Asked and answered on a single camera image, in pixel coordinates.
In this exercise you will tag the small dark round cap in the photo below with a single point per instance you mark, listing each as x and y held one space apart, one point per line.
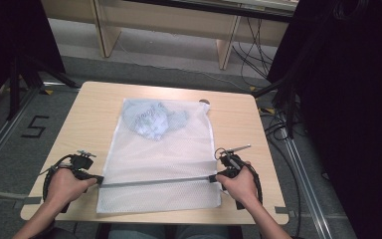
204 101

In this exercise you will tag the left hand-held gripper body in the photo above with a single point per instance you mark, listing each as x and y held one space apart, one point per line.
81 164

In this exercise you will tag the wooden desk frame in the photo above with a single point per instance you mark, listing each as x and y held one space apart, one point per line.
165 20

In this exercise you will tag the person's left leg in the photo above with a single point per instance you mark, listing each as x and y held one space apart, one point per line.
136 232

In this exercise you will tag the black curtain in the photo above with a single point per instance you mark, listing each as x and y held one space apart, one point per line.
361 99
6 33

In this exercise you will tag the person's right leg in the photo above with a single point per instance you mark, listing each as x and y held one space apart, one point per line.
202 233

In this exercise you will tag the black tripod stand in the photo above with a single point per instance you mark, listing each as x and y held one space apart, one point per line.
13 93

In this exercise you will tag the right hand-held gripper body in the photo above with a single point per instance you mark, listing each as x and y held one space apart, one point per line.
233 162

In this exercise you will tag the light blue printed garment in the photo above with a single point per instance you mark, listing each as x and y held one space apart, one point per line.
146 119

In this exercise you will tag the black tape floor mark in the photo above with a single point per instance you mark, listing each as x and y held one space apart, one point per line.
35 126

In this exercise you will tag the grey tape strip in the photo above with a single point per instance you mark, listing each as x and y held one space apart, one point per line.
283 210
30 200

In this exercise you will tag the white mesh laundry bag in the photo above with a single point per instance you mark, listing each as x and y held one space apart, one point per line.
162 156

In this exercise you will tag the person's leg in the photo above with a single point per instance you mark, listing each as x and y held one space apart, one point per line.
136 232
202 233

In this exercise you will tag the metal floor rail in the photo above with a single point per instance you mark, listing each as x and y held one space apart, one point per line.
0 137
306 189

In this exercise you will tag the person's left hand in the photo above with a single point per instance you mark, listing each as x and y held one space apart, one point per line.
64 191

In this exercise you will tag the person's right hand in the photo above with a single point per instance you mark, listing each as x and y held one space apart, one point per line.
242 187

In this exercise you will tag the black metal stand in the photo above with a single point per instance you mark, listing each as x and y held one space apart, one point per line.
291 113

